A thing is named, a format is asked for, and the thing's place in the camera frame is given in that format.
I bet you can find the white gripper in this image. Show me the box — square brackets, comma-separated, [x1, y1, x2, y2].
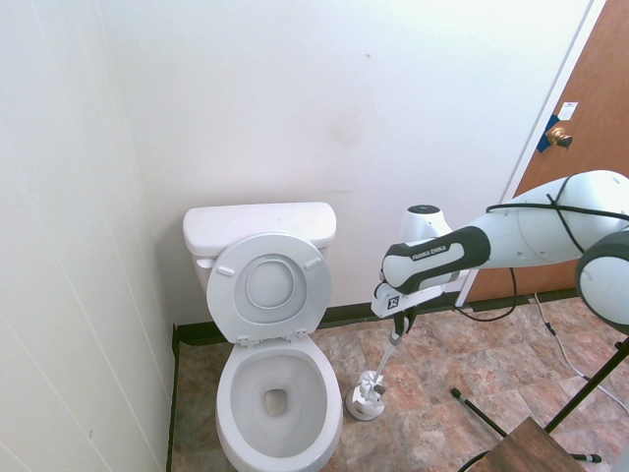
[371, 284, 446, 337]

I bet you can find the white toilet brush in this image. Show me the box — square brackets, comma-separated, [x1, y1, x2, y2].
[354, 324, 409, 409]

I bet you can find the white toilet brush holder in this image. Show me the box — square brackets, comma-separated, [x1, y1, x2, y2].
[347, 372, 387, 423]

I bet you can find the white toilet bowl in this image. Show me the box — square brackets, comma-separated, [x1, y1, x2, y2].
[214, 336, 344, 472]

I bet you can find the white toilet seat lid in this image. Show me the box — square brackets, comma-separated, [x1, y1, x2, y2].
[244, 254, 298, 311]

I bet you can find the white toilet tank lid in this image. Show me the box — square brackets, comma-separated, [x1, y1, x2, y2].
[182, 202, 338, 258]

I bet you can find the black baseboard strip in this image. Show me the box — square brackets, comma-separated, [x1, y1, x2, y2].
[174, 283, 609, 347]
[165, 323, 181, 472]

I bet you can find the brown wooden board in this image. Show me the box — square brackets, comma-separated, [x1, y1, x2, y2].
[484, 416, 599, 472]

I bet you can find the blue tape strip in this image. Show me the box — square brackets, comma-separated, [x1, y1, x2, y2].
[537, 113, 564, 154]

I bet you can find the brown wooden door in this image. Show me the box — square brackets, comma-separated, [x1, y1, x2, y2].
[466, 0, 629, 302]

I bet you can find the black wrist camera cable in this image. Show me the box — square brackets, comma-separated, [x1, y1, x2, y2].
[444, 175, 629, 324]

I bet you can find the black camera tripod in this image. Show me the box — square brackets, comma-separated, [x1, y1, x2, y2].
[543, 336, 629, 465]
[450, 386, 508, 439]

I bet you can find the white floor cable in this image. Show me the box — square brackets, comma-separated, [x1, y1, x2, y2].
[533, 292, 629, 410]

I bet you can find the black floor cable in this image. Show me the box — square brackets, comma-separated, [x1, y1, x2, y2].
[459, 447, 492, 472]

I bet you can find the white door frame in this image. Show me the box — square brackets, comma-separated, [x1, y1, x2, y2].
[455, 0, 609, 309]

